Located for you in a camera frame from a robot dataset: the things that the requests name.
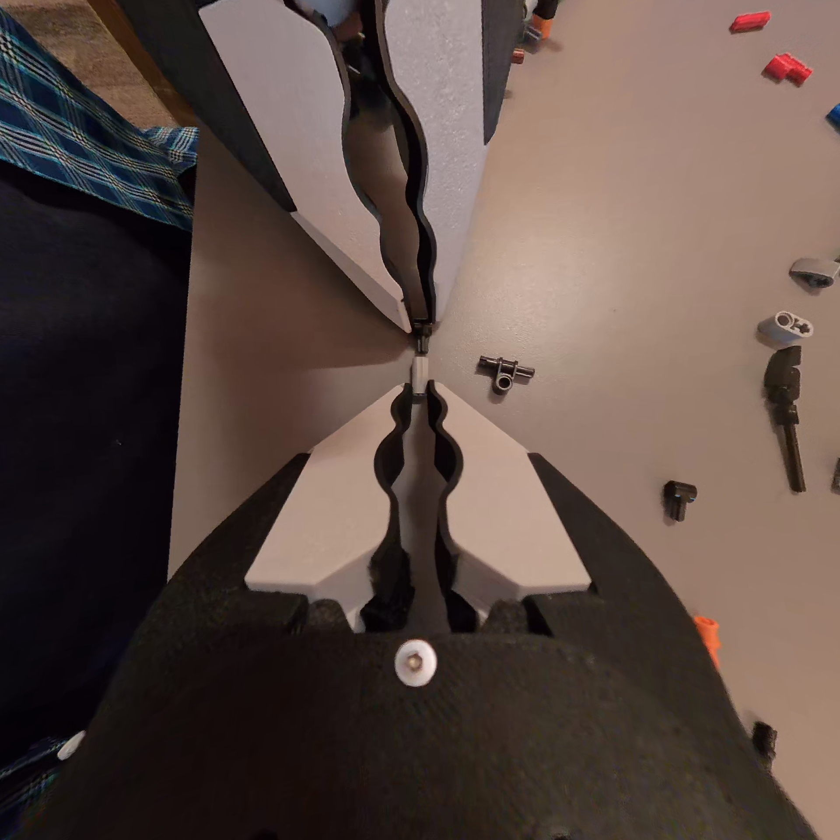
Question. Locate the black lego pin connector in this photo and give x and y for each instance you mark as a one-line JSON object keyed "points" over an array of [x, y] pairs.
{"points": [[679, 500], [422, 336]]}

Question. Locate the dark grey lego t-connector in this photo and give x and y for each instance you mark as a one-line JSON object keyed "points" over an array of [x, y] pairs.
{"points": [[504, 375]]}

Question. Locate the blue lego pin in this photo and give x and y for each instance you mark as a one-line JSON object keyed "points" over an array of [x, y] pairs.
{"points": [[834, 116]]}

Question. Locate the light grey lego connector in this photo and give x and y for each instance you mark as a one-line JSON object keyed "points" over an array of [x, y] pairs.
{"points": [[784, 328]]}

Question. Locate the black long lego piece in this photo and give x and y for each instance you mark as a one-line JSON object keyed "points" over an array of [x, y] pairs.
{"points": [[784, 394]]}

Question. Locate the small white lego connector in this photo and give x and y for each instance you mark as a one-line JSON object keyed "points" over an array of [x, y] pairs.
{"points": [[421, 377]]}

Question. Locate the partly built lego model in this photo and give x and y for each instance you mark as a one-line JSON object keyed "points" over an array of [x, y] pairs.
{"points": [[541, 23]]}

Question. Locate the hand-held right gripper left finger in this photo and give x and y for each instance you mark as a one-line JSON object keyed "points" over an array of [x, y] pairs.
{"points": [[321, 518]]}

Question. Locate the black lego pin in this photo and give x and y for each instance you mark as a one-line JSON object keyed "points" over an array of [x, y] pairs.
{"points": [[764, 745]]}

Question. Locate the orange lego pin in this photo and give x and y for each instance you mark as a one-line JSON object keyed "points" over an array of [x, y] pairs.
{"points": [[709, 640]]}

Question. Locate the blue plaid shirt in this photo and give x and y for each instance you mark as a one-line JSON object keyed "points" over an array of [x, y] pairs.
{"points": [[79, 131]]}

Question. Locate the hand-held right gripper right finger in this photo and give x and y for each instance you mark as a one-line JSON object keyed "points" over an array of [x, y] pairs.
{"points": [[512, 518]]}

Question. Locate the red double lego pin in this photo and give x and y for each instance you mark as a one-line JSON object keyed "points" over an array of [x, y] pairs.
{"points": [[786, 69]]}

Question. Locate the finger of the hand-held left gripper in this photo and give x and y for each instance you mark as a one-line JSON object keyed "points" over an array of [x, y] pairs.
{"points": [[446, 131], [289, 118]]}

